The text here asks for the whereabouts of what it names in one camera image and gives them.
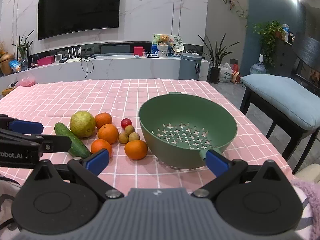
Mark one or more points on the brown longan top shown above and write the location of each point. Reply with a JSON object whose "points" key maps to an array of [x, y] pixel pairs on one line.
{"points": [[129, 129]]}

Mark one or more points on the pink box on console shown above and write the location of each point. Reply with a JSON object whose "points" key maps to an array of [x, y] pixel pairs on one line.
{"points": [[46, 60]]}

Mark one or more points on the pink checkered tablecloth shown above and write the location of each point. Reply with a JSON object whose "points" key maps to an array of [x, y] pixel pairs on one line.
{"points": [[57, 102]]}

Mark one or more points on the brown longan right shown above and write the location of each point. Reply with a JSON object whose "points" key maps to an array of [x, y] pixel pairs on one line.
{"points": [[133, 136]]}

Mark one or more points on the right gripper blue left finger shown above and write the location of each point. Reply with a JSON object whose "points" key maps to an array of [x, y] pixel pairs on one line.
{"points": [[86, 173]]}

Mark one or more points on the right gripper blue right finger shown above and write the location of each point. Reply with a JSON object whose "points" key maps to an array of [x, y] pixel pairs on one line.
{"points": [[226, 172]]}

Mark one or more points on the brown longan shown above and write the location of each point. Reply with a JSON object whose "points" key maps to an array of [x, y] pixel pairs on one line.
{"points": [[129, 129], [123, 138], [133, 136]]}

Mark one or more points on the white plastic bag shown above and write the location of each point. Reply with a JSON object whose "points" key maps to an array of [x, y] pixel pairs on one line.
{"points": [[226, 72]]}

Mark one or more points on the grey trash bin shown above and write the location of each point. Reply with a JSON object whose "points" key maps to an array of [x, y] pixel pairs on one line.
{"points": [[190, 65]]}

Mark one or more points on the orange back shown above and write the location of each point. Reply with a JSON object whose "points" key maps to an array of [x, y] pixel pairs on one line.
{"points": [[102, 119]]}

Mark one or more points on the red cherry tomato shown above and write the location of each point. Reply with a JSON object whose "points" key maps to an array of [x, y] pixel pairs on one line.
{"points": [[125, 122]]}

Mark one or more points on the orange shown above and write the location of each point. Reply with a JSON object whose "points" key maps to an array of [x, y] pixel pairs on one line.
{"points": [[136, 150], [109, 133], [102, 119], [100, 144]]}

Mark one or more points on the pink plastic basket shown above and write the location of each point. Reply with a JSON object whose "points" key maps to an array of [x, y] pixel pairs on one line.
{"points": [[26, 81]]}

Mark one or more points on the teddy bear toy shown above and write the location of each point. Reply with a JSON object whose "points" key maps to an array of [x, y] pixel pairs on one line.
{"points": [[163, 39]]}

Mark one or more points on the potted long-leaf plant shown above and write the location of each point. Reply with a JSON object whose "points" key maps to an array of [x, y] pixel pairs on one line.
{"points": [[216, 54]]}

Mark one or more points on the red box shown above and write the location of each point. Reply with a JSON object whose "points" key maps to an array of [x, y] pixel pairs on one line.
{"points": [[138, 50]]}

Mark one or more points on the water jug bottle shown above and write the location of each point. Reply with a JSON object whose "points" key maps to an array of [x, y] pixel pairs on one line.
{"points": [[258, 68]]}

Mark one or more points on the black wall television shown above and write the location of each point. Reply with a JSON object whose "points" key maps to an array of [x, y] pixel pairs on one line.
{"points": [[58, 17]]}

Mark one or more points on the large green pear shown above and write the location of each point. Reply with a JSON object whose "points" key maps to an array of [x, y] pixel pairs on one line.
{"points": [[82, 124]]}

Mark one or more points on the white marble tv console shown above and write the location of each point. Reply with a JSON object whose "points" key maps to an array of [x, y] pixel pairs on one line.
{"points": [[101, 68]]}

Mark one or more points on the brown longan left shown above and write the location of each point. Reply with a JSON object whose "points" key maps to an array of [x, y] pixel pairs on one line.
{"points": [[123, 138]]}

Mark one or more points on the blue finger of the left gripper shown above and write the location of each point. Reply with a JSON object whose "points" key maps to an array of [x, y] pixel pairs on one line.
{"points": [[20, 126]]}

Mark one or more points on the dark drawer cabinet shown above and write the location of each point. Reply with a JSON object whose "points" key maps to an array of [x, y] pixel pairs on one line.
{"points": [[284, 58]]}

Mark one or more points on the white wifi router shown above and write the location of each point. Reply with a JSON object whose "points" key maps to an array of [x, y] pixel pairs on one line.
{"points": [[74, 54]]}

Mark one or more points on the light blue seat cushion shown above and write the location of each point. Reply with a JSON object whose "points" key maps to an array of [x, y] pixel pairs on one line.
{"points": [[289, 97]]}

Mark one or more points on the leafy plant on cabinet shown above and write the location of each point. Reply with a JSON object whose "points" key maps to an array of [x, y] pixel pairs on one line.
{"points": [[269, 33]]}

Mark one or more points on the green cucumber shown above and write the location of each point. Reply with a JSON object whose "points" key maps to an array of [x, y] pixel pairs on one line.
{"points": [[78, 149]]}

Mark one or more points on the potted plant left side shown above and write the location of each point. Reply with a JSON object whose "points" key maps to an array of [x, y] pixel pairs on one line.
{"points": [[23, 46]]}

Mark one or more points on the green colander bowl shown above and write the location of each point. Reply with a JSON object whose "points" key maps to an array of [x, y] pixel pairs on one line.
{"points": [[179, 128]]}

